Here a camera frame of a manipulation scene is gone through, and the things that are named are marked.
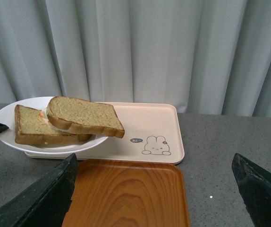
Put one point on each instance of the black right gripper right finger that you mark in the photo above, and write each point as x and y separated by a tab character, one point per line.
254	185

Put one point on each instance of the grey curtain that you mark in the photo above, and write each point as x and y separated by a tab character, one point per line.
201	56

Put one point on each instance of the white round plate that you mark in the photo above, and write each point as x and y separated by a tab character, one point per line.
7	117

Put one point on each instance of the beige rabbit tray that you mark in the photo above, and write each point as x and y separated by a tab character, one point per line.
152	134

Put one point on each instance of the fried egg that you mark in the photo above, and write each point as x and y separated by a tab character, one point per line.
42	116

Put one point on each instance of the brown wooden tray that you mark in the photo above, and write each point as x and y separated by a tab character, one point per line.
111	193

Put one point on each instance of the bread slice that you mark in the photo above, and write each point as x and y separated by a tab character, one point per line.
84	117
31	131

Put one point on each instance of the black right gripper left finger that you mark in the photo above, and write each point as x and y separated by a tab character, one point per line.
45	202

